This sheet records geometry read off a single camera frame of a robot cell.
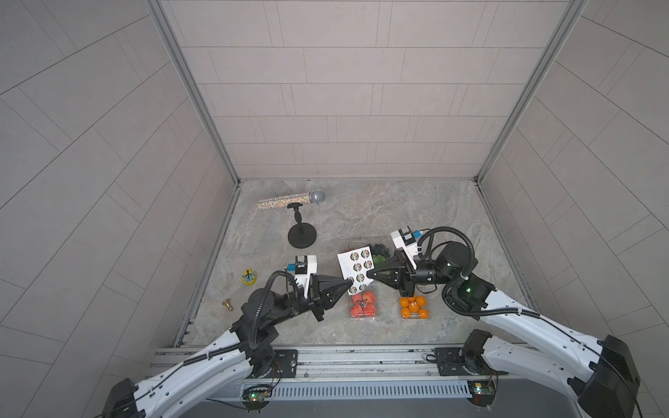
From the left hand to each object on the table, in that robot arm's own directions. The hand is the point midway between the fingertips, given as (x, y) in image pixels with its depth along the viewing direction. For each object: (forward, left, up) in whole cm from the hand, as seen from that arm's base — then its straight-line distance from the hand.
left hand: (352, 288), depth 59 cm
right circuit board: (-17, -35, -26) cm, 47 cm away
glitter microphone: (+31, +11, -3) cm, 33 cm away
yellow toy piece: (+14, +34, -26) cm, 45 cm away
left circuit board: (-18, +24, -24) cm, 38 cm away
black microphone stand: (+30, +18, -25) cm, 43 cm away
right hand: (+1, -5, +1) cm, 5 cm away
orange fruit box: (+3, -20, -24) cm, 31 cm away
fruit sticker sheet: (+3, 0, +5) cm, 6 cm away
